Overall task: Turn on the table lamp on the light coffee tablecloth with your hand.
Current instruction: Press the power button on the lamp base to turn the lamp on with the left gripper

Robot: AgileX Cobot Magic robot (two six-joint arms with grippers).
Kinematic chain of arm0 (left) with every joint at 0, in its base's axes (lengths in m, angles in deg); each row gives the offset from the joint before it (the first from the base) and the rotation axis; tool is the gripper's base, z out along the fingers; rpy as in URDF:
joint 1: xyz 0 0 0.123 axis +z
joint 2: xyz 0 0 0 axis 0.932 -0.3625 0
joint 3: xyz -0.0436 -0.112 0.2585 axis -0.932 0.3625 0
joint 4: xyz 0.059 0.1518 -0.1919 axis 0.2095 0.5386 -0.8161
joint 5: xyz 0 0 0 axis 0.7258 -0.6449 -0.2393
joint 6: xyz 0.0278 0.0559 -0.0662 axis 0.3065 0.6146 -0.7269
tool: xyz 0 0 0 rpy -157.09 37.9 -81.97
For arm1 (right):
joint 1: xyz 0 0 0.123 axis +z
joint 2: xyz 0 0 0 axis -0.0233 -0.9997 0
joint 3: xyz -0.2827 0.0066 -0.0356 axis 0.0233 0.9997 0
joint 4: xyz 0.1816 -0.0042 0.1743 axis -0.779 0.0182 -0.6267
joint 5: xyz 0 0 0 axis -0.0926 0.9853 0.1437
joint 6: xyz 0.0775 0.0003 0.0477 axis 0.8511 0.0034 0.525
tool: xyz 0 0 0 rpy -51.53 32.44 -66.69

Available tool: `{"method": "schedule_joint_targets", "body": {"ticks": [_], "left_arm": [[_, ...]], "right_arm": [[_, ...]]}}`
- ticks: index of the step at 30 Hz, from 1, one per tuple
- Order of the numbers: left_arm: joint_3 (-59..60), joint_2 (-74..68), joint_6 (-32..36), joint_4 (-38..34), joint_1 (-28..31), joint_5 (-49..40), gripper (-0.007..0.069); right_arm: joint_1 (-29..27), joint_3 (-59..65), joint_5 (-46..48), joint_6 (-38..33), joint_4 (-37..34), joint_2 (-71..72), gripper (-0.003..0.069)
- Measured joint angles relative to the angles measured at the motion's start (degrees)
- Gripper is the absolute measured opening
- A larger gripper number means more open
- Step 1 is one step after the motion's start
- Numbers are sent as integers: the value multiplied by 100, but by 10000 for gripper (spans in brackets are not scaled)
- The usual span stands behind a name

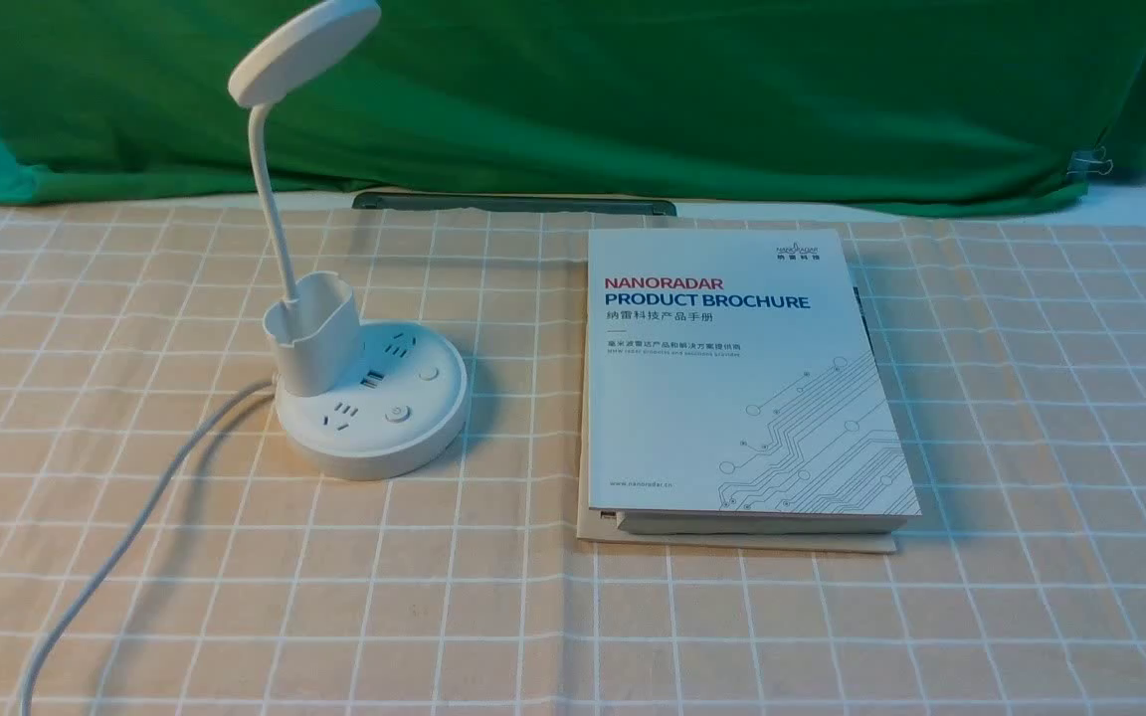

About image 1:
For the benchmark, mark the white desk lamp with sockets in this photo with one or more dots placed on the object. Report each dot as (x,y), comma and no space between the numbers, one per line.
(362,400)

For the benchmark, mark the Nanoradar product brochure book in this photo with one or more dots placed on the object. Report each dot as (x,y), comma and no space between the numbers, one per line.
(731,388)

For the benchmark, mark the checkered beige tablecloth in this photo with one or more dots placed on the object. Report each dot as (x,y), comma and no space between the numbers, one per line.
(1014,356)

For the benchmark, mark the green backdrop cloth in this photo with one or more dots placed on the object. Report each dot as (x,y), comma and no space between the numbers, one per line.
(923,108)

